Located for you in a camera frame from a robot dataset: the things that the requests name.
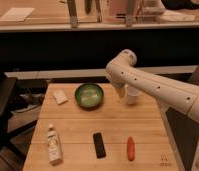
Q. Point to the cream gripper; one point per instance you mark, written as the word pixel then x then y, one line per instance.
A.
pixel 120 92

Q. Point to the green ceramic bowl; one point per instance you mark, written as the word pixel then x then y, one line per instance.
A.
pixel 89 95

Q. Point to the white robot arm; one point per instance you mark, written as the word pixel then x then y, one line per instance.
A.
pixel 182 96

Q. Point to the white paper cup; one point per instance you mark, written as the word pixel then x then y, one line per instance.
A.
pixel 131 94

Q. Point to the orange carrot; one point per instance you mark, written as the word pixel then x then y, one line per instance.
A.
pixel 130 149

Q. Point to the black remote control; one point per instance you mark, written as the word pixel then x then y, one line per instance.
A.
pixel 99 145

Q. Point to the white sponge block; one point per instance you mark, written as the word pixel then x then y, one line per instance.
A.
pixel 60 97

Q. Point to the clear plastic bottle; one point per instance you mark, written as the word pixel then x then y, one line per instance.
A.
pixel 54 148

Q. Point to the white paper sheet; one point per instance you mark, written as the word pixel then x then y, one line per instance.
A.
pixel 16 14

